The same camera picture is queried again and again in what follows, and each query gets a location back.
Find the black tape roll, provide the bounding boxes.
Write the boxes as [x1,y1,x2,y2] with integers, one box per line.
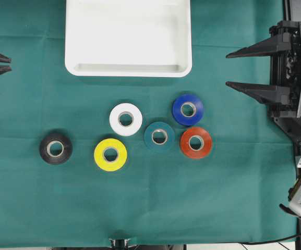
[39,133,73,165]

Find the red tape roll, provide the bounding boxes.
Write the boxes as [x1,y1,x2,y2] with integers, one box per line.
[179,127,213,159]

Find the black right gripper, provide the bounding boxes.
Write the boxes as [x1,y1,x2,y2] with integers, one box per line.
[225,20,301,118]

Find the white plastic case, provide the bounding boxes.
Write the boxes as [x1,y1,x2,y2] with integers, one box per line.
[65,1,192,78]

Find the yellow tape roll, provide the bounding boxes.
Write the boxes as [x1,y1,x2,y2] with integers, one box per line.
[93,138,127,172]

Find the black cable bottom right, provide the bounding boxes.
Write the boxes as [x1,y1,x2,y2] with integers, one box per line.
[240,233,301,245]

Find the blue tape roll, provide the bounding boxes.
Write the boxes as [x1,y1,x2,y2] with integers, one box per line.
[172,94,204,126]

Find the white tape roll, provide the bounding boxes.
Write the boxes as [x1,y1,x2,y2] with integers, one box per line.
[109,103,143,136]

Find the black camera stand base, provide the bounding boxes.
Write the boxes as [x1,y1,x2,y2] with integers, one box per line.
[110,239,130,250]

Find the green tape roll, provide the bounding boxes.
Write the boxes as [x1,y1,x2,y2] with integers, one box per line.
[144,121,175,152]

